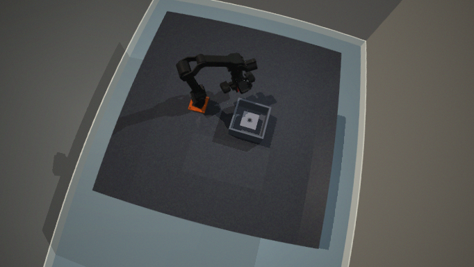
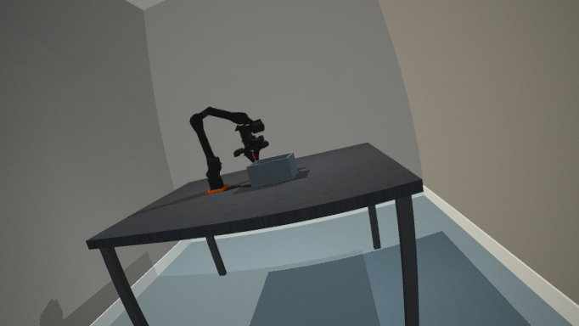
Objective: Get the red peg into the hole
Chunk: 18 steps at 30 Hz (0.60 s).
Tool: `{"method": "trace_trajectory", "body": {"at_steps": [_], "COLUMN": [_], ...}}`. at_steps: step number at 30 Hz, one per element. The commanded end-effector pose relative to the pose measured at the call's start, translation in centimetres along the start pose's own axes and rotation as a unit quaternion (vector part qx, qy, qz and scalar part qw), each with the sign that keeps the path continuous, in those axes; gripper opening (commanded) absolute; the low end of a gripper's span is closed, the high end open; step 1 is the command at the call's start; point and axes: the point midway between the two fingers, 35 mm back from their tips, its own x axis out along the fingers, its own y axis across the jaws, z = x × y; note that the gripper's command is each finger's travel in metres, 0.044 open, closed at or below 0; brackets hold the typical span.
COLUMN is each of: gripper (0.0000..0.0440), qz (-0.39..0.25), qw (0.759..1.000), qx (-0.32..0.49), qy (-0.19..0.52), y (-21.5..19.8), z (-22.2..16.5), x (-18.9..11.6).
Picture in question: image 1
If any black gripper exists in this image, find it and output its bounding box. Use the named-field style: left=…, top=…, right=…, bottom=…
left=220, top=72, right=255, bottom=93

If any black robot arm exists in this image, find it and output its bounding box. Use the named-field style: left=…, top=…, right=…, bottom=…
left=176, top=53, right=257, bottom=109

